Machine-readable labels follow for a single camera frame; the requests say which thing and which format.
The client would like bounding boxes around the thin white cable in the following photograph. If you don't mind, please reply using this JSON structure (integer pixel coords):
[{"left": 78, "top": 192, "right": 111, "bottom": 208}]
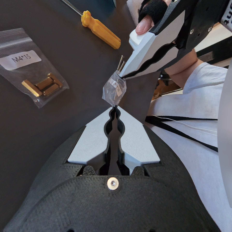
[{"left": 148, "top": 115, "right": 218, "bottom": 133}]

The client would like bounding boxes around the person's right hand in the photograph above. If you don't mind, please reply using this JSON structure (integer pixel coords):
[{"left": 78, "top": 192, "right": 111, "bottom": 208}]
[{"left": 136, "top": 14, "right": 155, "bottom": 36}]

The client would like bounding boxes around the clear bag of long screws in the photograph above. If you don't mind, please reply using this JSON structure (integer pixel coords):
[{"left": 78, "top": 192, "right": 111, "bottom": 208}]
[{"left": 102, "top": 71, "right": 127, "bottom": 106}]

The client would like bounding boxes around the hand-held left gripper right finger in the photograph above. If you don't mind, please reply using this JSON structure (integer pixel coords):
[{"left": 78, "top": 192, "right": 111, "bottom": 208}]
[{"left": 116, "top": 106, "right": 161, "bottom": 176}]

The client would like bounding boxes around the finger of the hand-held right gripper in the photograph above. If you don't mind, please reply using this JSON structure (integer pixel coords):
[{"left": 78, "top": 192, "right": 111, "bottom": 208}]
[
  {"left": 120, "top": 11, "right": 185, "bottom": 78},
  {"left": 124, "top": 45, "right": 182, "bottom": 80}
]

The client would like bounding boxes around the clear bag of brass standoffs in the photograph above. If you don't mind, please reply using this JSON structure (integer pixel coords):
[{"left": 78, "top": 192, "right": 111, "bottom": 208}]
[{"left": 0, "top": 28, "right": 70, "bottom": 109}]

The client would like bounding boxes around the black lanyard strap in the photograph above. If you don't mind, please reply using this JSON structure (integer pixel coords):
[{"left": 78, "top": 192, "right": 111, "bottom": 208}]
[{"left": 145, "top": 116, "right": 219, "bottom": 153}]

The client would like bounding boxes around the yellow-handled screwdriver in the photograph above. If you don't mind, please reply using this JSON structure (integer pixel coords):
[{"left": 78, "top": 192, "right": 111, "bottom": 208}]
[{"left": 61, "top": 0, "right": 121, "bottom": 50}]

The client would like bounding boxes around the person's white shirt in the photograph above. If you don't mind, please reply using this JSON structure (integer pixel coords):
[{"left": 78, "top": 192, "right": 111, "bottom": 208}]
[{"left": 145, "top": 62, "right": 232, "bottom": 232}]

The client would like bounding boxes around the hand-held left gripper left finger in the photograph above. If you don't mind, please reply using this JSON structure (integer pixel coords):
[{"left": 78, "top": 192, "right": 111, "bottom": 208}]
[{"left": 67, "top": 107, "right": 115, "bottom": 175}]

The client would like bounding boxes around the dark grey desk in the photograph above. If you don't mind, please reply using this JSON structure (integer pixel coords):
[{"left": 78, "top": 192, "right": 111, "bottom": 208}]
[{"left": 0, "top": 0, "right": 162, "bottom": 230}]

